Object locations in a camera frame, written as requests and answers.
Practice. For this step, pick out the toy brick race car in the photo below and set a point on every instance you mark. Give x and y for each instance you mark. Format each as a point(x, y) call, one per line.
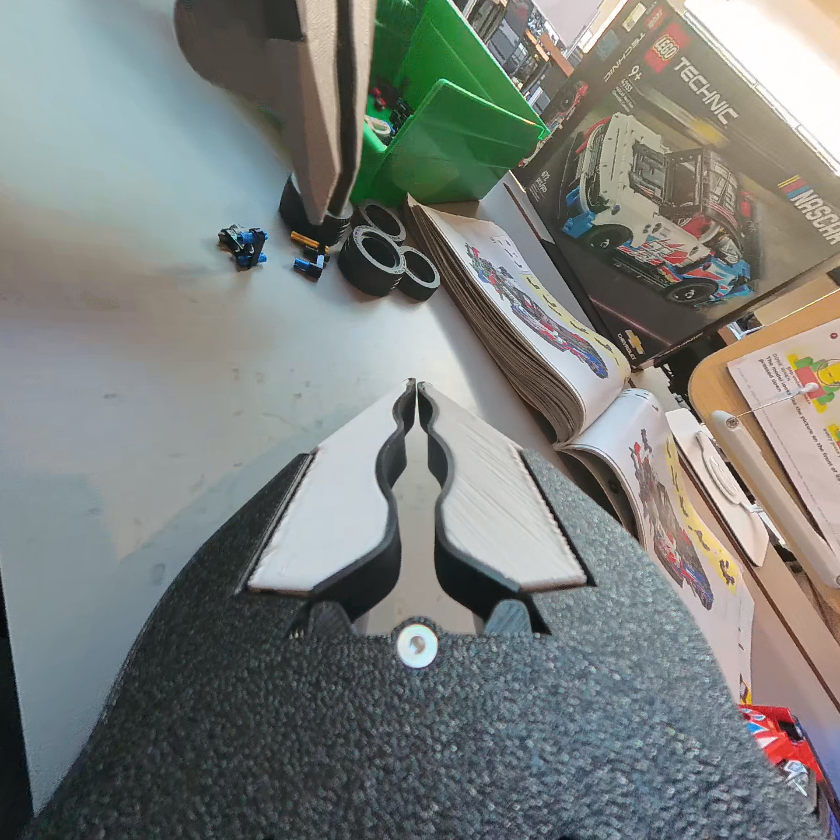
point(781, 748)

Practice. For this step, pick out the grey desk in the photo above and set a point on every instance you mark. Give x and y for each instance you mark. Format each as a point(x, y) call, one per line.
point(164, 361)

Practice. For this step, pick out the black brick assembly blue pins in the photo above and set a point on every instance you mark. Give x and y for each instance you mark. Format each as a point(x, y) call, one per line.
point(244, 246)

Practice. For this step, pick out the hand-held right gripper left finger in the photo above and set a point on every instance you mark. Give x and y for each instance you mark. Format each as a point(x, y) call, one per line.
point(328, 518)

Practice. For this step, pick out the green storage bin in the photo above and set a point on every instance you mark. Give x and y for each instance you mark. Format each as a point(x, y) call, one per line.
point(459, 131)

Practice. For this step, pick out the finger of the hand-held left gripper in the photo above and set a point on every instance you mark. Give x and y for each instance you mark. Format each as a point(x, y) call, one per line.
point(361, 65)
point(315, 118)

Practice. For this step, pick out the pile of loose bricks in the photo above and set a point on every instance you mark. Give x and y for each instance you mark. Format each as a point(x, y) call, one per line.
point(387, 111)

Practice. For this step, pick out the printed instruction sheet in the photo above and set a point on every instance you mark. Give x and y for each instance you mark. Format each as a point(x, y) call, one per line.
point(787, 426)

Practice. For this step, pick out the yellow brick axle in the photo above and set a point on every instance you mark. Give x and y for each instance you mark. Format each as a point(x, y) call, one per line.
point(302, 237)

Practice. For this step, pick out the black car set box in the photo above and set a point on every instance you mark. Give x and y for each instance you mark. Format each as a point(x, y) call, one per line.
point(656, 164)

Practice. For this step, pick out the open instruction booklet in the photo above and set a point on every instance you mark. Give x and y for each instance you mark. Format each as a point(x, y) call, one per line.
point(558, 341)

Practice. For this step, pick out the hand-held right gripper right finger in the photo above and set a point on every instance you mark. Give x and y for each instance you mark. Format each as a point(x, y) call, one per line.
point(505, 518)

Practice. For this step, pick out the small black connector blue pin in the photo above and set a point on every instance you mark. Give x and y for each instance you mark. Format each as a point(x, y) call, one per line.
point(310, 266)

